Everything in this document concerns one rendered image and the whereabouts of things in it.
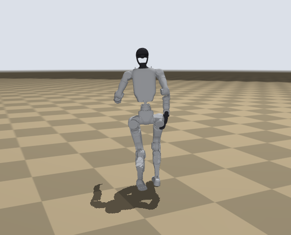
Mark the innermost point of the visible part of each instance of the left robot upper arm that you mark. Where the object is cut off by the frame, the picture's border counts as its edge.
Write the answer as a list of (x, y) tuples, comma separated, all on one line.
[(123, 83)]

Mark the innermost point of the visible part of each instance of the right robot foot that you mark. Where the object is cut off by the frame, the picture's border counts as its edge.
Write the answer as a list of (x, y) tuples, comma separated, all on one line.
[(156, 181)]

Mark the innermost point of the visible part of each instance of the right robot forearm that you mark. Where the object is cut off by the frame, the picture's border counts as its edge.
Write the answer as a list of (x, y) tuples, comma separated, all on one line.
[(166, 103)]

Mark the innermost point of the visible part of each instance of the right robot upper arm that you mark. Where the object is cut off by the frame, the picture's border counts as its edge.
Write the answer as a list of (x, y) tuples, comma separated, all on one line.
[(163, 82)]

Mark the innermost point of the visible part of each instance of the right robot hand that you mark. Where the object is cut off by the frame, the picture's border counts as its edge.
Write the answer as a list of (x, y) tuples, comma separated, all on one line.
[(166, 115)]

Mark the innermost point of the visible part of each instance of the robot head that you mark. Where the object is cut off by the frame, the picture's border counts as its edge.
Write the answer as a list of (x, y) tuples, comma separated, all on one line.
[(142, 53)]

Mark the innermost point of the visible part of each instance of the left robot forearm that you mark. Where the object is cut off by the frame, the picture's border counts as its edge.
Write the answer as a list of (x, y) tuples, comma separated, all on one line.
[(116, 99)]

